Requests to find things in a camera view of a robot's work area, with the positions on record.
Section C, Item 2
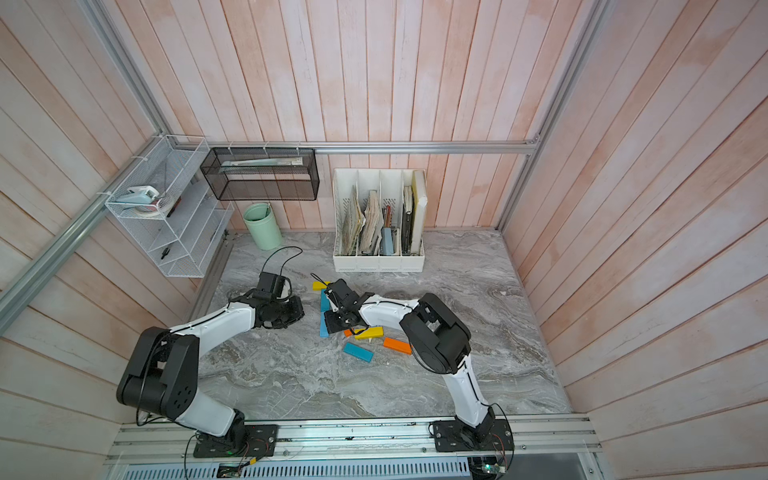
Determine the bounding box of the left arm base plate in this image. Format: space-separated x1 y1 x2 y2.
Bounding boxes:
193 424 279 459

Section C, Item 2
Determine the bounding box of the long yellow wooden block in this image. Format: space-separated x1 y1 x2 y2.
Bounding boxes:
354 327 384 340

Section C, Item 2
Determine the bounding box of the mint green plastic cup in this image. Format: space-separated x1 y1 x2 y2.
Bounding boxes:
243 203 283 250

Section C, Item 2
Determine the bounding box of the white wire shelf rack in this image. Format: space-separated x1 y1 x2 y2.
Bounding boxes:
105 135 234 278

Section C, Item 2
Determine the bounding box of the cream hardcover book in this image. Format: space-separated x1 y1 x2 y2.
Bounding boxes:
410 170 428 255

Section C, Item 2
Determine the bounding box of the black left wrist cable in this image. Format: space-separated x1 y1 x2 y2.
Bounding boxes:
260 245 305 277

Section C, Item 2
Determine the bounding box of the light blue wooden block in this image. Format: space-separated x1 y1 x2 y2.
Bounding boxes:
319 313 329 338

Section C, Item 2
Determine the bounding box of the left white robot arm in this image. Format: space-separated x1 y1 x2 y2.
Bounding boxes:
116 272 304 438

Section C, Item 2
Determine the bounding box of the teal wooden block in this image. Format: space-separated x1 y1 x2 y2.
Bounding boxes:
343 343 374 363
320 290 331 313

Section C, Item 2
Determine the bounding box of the illustrated Chinese history book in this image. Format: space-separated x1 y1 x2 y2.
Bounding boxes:
340 185 365 256

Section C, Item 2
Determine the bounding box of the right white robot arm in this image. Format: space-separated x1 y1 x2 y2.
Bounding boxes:
324 279 495 441

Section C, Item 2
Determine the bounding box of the black wire mesh basket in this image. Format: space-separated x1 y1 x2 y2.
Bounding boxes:
200 146 320 201

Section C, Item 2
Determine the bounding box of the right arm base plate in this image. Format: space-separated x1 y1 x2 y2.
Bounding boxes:
429 418 515 454

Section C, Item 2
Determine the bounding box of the white plastic file organizer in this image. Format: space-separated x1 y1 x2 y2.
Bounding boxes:
333 168 426 272

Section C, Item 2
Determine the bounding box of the aluminium front rail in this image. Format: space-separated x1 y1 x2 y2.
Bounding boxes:
105 414 602 465

